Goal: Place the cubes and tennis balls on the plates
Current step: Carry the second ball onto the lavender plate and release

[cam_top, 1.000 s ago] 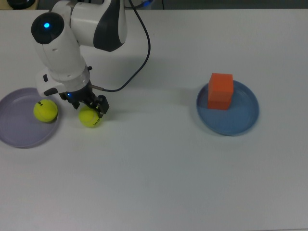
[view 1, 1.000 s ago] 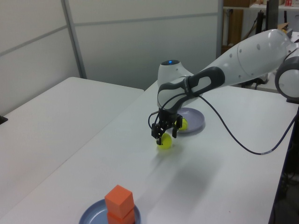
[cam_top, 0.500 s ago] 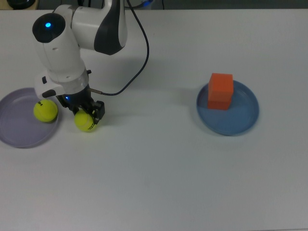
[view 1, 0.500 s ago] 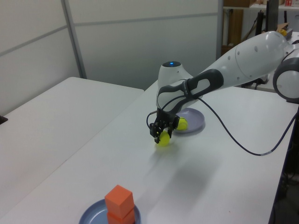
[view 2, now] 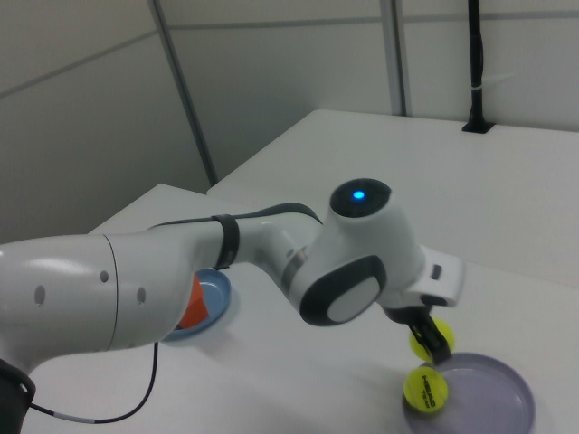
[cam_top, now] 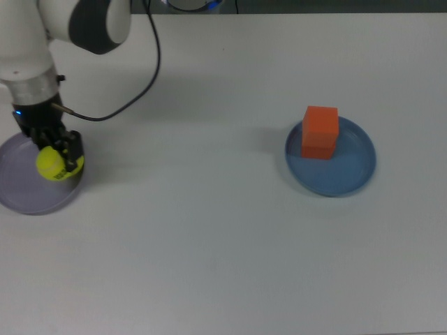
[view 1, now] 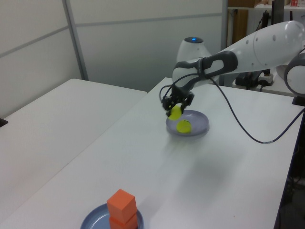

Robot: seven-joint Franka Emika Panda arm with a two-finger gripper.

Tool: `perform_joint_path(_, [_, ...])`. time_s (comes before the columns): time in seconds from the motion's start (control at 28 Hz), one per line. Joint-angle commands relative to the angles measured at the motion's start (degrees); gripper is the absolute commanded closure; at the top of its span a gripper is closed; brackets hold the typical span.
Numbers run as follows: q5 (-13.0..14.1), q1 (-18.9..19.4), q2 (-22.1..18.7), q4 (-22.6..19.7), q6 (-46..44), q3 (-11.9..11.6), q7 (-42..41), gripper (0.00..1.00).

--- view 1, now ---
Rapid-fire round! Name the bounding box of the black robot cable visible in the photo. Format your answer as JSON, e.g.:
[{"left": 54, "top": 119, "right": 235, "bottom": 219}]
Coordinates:
[{"left": 159, "top": 71, "right": 305, "bottom": 145}]

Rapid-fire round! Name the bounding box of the yellow tennis ball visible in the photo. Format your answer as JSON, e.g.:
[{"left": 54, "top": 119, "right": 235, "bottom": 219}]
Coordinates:
[
  {"left": 176, "top": 119, "right": 193, "bottom": 134},
  {"left": 167, "top": 106, "right": 182, "bottom": 121}
]

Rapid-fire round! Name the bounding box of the grey partition post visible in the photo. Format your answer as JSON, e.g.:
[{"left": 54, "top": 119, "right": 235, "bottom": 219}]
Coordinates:
[
  {"left": 218, "top": 0, "right": 229, "bottom": 86},
  {"left": 62, "top": 0, "right": 89, "bottom": 81}
]

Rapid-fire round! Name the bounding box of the purple plate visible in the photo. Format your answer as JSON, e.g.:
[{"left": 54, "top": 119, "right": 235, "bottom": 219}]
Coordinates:
[{"left": 165, "top": 109, "right": 210, "bottom": 137}]

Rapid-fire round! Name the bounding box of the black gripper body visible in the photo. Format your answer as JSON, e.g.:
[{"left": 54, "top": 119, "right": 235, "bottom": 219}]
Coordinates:
[{"left": 171, "top": 84, "right": 192, "bottom": 101}]

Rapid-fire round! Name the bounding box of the black monitor stand pole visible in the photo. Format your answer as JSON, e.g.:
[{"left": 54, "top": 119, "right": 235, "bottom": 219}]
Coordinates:
[{"left": 261, "top": 10, "right": 269, "bottom": 28}]

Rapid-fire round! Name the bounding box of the black power supply box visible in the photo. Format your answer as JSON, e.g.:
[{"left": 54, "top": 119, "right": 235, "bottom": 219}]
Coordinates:
[{"left": 235, "top": 71, "right": 262, "bottom": 90}]

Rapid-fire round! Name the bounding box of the brown wooden board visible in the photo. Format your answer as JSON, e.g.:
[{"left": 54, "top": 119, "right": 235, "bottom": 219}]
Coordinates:
[{"left": 232, "top": 8, "right": 249, "bottom": 45}]

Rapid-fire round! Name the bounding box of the black mount base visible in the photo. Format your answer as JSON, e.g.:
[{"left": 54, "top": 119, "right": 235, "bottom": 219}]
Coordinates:
[{"left": 292, "top": 95, "right": 305, "bottom": 107}]

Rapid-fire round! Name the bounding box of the black monitor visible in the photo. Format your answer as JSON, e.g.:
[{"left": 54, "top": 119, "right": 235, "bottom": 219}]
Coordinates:
[{"left": 271, "top": 0, "right": 285, "bottom": 24}]

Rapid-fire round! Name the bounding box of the orange cube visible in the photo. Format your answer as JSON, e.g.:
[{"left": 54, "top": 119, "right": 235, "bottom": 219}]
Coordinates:
[
  {"left": 109, "top": 211, "right": 139, "bottom": 229},
  {"left": 106, "top": 188, "right": 138, "bottom": 225}
]

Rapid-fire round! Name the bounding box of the blue plate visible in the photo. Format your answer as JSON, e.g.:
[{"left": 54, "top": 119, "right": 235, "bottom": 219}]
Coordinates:
[{"left": 80, "top": 203, "right": 145, "bottom": 229}]

